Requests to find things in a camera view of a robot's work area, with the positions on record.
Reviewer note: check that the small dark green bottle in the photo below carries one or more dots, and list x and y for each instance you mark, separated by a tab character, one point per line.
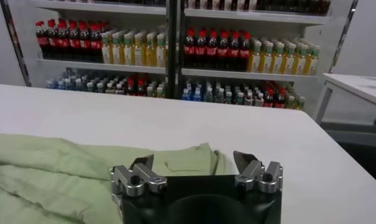
68	84
219	96
78	85
208	95

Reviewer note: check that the light green shirt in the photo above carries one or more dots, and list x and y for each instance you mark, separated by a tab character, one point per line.
53	182

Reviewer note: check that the white table with legs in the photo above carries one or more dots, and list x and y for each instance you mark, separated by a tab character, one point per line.
352	88

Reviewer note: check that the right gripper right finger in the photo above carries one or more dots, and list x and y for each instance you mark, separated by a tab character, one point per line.
257	178

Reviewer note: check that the glass door black frame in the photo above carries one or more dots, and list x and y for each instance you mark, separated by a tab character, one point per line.
343	36
15	45

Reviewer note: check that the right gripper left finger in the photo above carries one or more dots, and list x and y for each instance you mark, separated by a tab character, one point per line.
139	179

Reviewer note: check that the dark bottle green cap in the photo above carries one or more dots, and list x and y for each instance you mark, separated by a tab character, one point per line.
203	3
228	4
252	4
240	4
191	3
215	4

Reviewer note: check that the cola bottle red cap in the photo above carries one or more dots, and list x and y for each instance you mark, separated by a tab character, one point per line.
190	50
52	41
268	99
245	53
201	50
212	51
223	52
234	52
73	42
62	42
130	87
41	41
84	43
95	44
141	88
279	100

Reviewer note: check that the white beverage display shelf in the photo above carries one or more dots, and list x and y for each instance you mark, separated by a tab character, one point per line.
99	66
248	75

